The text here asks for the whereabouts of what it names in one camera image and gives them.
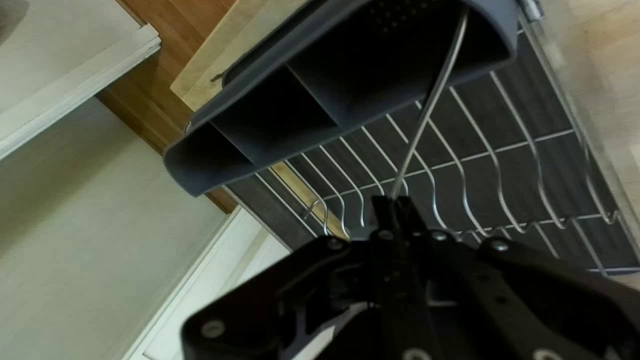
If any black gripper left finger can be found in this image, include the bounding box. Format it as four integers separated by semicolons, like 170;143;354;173
180;195;429;360

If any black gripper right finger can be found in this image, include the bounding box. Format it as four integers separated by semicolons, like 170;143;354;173
398;195;640;360

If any silver spoon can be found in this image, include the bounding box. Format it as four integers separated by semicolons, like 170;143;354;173
391;5;470;198

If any steel dish rack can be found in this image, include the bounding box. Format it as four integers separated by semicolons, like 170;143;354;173
230;25;640;275

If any grey cutlery holder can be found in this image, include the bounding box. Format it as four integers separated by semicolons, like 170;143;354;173
165;0;519;195

